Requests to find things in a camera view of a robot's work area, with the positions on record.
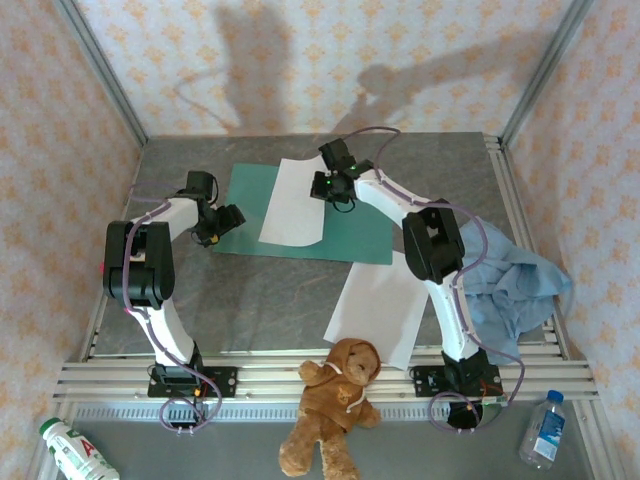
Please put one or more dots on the green file folder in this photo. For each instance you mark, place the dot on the green file folder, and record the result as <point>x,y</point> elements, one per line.
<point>360,235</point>

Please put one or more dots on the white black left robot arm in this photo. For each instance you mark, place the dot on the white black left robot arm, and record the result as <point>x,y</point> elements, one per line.
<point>167,330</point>

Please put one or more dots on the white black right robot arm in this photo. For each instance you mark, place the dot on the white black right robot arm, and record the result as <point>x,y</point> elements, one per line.
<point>385,200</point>

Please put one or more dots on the brown hooded teddy bear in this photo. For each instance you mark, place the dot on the brown hooded teddy bear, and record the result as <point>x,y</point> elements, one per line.
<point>340,400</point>

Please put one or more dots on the light blue cloth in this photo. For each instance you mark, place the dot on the light blue cloth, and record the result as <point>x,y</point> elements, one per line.
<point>520,290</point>

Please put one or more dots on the white green drink bottle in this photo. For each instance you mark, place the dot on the white green drink bottle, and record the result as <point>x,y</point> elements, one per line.
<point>75,450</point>

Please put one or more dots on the green circuit board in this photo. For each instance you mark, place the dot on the green circuit board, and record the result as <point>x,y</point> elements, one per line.
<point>495,406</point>

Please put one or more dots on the clear plastic water bottle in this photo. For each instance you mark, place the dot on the clear plastic water bottle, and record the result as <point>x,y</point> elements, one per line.
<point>545,435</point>

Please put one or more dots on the aluminium side rail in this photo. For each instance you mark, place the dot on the aluminium side rail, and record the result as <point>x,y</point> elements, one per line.
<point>506,175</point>
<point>127,190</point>

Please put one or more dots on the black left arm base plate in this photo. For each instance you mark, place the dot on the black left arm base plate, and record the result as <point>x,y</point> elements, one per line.
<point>225,382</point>

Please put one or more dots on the aluminium rail beams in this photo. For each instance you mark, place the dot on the aluminium rail beams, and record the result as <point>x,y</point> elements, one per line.
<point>270,382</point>

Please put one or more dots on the aluminium frame post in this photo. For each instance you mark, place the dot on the aluminium frame post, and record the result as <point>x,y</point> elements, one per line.
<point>544,70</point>
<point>102,70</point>

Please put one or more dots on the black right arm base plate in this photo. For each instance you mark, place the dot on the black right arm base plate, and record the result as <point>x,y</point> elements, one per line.
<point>425,382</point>

